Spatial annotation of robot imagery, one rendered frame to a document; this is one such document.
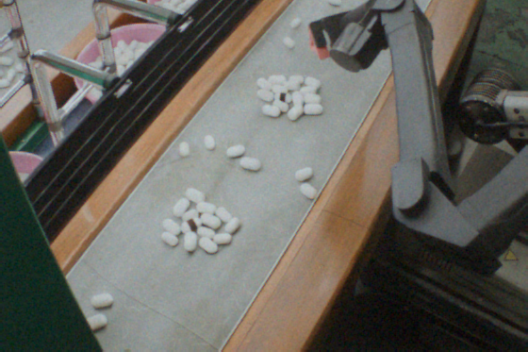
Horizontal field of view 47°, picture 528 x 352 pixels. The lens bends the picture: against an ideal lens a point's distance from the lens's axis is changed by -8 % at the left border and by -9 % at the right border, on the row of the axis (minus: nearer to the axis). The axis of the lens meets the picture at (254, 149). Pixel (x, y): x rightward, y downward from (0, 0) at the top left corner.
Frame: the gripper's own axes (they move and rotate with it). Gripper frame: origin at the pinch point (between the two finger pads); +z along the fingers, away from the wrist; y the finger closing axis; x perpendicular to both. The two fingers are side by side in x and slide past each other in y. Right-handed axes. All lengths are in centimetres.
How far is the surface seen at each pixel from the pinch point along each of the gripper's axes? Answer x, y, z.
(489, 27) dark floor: -2, 133, 117
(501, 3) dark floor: 8, 152, 125
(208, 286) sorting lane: -33, -38, -5
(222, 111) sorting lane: -5.5, -20.2, 17.6
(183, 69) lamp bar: 0.2, -33.4, -20.1
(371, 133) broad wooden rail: -19.0, 2.3, 3.2
